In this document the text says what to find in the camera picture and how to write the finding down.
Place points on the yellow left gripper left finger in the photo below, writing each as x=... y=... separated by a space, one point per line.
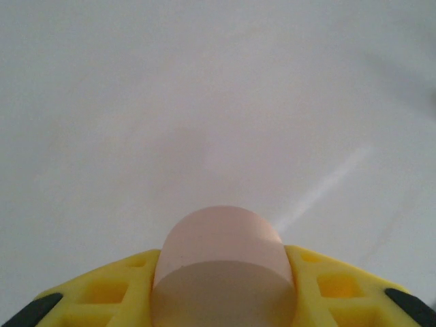
x=141 y=299

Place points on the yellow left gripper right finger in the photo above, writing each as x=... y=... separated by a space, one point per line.
x=306 y=299

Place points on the pink earbud charging case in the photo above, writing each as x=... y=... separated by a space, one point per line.
x=221 y=265

